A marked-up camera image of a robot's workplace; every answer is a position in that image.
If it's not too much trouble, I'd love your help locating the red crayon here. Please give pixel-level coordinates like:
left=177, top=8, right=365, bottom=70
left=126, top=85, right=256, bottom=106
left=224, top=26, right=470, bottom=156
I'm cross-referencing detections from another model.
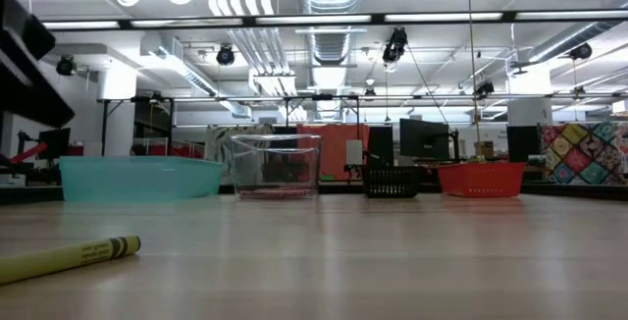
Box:
left=237, top=187, right=316, bottom=200

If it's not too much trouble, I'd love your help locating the silver ventilation duct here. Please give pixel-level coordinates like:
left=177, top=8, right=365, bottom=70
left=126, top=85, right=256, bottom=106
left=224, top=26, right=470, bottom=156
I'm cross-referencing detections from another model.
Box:
left=298, top=0, right=367, bottom=69

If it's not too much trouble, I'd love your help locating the green crayon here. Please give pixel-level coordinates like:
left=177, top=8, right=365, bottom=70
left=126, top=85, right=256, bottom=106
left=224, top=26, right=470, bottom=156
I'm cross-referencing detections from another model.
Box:
left=0, top=235, right=142, bottom=288

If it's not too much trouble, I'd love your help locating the black background rig frame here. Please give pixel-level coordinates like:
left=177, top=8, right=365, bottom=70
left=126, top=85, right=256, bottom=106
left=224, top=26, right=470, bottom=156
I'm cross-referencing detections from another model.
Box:
left=96, top=93, right=628, bottom=144

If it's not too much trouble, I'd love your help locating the white leaf-pattern cloth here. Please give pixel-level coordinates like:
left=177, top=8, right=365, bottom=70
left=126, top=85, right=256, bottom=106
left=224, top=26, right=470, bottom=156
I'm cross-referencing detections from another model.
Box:
left=204, top=124, right=276, bottom=187

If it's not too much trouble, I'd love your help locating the black mesh basket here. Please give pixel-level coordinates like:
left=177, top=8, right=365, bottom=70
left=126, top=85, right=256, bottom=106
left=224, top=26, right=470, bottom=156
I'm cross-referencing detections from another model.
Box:
left=361, top=165, right=424, bottom=199

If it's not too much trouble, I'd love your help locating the black ceiling spotlight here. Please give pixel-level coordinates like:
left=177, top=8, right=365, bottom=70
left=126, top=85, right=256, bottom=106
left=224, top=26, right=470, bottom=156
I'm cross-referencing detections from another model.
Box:
left=568, top=42, right=594, bottom=62
left=215, top=44, right=236, bottom=67
left=55, top=54, right=79, bottom=78

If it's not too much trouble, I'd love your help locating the red mesh basket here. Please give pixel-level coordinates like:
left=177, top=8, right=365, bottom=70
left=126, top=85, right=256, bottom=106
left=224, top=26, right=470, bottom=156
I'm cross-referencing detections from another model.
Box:
left=436, top=161, right=528, bottom=199

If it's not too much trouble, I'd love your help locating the cardboard box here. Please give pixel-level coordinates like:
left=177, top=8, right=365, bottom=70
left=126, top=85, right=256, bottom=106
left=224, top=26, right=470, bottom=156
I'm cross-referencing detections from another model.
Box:
left=473, top=140, right=497, bottom=160

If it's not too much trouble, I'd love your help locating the thin metal pole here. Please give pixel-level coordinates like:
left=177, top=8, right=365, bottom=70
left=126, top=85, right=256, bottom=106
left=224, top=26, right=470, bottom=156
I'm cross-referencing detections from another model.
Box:
left=464, top=0, right=486, bottom=163

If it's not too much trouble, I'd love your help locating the orange cloth panel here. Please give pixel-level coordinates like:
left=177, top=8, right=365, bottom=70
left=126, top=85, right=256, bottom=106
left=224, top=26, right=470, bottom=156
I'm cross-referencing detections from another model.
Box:
left=295, top=123, right=372, bottom=182

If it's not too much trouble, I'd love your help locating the clear plastic bin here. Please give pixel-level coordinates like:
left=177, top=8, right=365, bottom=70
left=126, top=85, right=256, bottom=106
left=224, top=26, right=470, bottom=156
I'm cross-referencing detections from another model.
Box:
left=229, top=133, right=324, bottom=200

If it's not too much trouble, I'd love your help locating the black monitor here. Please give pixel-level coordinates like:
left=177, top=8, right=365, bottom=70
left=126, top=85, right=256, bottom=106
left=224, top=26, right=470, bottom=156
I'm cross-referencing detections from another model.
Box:
left=367, top=126, right=396, bottom=168
left=38, top=127, right=73, bottom=162
left=505, top=125, right=541, bottom=164
left=399, top=118, right=451, bottom=162

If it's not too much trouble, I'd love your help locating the black overhead camera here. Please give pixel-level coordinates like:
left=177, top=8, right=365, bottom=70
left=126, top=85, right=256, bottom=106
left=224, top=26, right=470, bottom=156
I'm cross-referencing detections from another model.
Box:
left=381, top=27, right=409, bottom=74

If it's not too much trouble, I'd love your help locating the colourful patchwork quilt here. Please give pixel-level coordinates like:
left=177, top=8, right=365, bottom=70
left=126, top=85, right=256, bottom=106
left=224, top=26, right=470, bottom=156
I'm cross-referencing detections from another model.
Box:
left=538, top=122, right=628, bottom=187

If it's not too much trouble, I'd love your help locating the black overhead beam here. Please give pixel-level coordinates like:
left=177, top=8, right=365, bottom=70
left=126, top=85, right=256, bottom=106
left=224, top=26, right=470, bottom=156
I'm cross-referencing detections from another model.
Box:
left=38, top=11, right=628, bottom=32

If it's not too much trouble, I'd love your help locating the teal plastic bin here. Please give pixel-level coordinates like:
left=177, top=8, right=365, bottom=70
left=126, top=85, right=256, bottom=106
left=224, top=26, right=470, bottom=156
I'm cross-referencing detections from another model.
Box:
left=58, top=155, right=225, bottom=202

